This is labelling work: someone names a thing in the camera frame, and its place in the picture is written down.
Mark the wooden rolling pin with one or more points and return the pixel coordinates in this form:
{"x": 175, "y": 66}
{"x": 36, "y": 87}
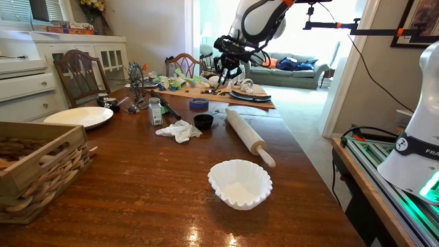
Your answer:
{"x": 245, "y": 132}

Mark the glass shaker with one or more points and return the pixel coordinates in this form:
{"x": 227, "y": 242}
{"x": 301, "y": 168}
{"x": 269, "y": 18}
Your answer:
{"x": 156, "y": 111}

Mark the wicker basket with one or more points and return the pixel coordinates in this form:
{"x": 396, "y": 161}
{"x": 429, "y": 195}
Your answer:
{"x": 42, "y": 173}

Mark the dark framed picture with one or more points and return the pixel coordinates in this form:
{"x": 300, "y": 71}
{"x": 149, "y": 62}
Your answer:
{"x": 402, "y": 39}

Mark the orange flat box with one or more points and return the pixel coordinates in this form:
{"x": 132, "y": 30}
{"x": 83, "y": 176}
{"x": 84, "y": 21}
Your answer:
{"x": 69, "y": 28}

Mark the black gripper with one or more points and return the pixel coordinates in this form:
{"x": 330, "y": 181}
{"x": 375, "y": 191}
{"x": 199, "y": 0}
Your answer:
{"x": 234, "y": 50}

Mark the crumpled white tissue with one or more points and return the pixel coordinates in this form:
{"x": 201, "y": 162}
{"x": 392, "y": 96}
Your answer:
{"x": 180, "y": 130}

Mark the dark wooden chair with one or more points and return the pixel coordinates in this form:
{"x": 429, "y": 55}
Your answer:
{"x": 77, "y": 77}

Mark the black tripod rod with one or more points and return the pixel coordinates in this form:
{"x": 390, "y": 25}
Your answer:
{"x": 172, "y": 110}

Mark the small black pot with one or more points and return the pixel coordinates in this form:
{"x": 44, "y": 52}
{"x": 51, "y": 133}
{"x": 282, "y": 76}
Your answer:
{"x": 204, "y": 121}

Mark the light brown wooden chair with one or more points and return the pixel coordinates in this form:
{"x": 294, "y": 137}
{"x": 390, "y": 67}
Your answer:
{"x": 183, "y": 58}

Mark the blue cloth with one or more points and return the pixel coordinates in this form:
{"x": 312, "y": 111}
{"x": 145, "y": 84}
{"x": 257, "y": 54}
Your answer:
{"x": 295, "y": 63}

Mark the long wooden board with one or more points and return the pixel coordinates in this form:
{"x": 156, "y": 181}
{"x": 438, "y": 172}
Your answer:
{"x": 215, "y": 96}

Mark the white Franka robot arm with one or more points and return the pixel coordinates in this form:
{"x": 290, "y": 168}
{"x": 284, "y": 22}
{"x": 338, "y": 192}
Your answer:
{"x": 258, "y": 18}

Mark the white plate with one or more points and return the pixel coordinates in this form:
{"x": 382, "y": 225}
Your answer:
{"x": 80, "y": 117}

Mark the orange cushion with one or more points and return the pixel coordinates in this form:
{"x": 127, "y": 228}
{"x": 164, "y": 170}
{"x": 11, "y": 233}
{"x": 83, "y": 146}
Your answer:
{"x": 269, "y": 62}

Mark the white dresser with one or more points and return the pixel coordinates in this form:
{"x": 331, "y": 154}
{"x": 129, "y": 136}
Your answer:
{"x": 28, "y": 91}

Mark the green white clutter pile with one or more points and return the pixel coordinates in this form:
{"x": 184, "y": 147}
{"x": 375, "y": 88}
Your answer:
{"x": 176, "y": 82}

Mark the black camera boom rod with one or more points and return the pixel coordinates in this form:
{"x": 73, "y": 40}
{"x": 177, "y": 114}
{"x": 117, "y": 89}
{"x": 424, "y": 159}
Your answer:
{"x": 365, "y": 30}

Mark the grey green sofa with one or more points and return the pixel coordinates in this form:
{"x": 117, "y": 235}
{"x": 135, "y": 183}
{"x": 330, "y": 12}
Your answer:
{"x": 293, "y": 77}

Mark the blue tape roll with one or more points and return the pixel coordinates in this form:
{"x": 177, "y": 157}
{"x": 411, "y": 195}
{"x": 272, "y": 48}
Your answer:
{"x": 199, "y": 104}

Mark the vase with yellow flowers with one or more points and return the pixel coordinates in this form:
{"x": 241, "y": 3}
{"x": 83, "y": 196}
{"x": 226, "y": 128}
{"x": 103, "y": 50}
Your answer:
{"x": 94, "y": 11}

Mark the white paper coffee filter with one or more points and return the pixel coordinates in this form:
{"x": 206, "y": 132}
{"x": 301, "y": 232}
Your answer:
{"x": 241, "y": 185}

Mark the robot stand table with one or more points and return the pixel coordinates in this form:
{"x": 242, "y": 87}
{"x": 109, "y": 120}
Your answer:
{"x": 365, "y": 183}

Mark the white glass-door cabinet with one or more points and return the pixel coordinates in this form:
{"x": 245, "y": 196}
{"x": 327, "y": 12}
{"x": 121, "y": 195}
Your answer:
{"x": 114, "y": 50}

